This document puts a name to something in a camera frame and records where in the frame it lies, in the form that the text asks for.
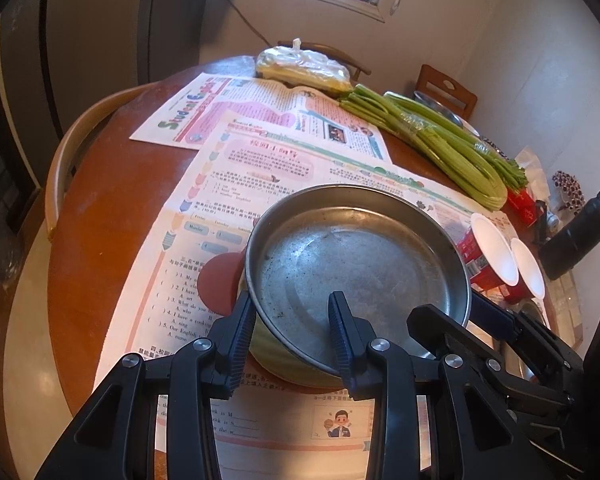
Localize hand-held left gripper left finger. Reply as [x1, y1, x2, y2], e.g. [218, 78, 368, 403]
[35, 290, 258, 480]

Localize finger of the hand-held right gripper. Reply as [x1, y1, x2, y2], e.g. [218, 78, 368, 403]
[407, 304, 572, 417]
[467, 285, 586, 397]

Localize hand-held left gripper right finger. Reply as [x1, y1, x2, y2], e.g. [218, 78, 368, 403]
[327, 290, 546, 480]

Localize stainless steel bowl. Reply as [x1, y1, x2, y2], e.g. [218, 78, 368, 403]
[472, 297, 553, 383]

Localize yellow shell-shaped plate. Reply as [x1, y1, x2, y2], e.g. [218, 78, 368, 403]
[249, 320, 346, 388]

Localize small red paper bowl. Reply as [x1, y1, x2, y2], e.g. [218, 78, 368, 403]
[502, 237, 548, 303]

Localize pink plastic plate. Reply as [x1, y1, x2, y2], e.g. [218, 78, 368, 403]
[200, 252, 341, 396]

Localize large red paper bowl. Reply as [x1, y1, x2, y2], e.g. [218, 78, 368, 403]
[455, 212, 521, 291]

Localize round steel pan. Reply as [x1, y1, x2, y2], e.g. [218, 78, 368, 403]
[244, 185, 473, 376]

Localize black thermos bottle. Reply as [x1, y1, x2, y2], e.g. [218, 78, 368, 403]
[537, 190, 600, 281]

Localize red tissue box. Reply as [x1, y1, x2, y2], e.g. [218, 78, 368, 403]
[505, 147, 551, 228]

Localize large printed newspaper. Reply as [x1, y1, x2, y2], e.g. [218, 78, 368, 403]
[92, 110, 516, 480]

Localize celery bunch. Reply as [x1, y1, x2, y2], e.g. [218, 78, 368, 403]
[339, 84, 528, 211]

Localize steel basin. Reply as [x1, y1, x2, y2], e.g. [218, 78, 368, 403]
[412, 90, 481, 133]

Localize brown wooden chair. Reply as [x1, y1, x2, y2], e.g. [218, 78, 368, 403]
[415, 64, 478, 118]

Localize pink printed newspaper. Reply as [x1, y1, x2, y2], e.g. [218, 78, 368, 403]
[129, 72, 393, 163]

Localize light wooden chair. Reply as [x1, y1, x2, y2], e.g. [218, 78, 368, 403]
[45, 84, 153, 241]

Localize plastic bag of noodles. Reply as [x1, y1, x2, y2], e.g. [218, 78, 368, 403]
[255, 37, 353, 93]

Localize curved-back wooden chair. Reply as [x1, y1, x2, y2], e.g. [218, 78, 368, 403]
[277, 40, 371, 78]

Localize grey refrigerator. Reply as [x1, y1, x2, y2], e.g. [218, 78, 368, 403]
[0, 0, 161, 231]

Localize black strap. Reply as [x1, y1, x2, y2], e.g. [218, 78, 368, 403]
[532, 200, 556, 241]

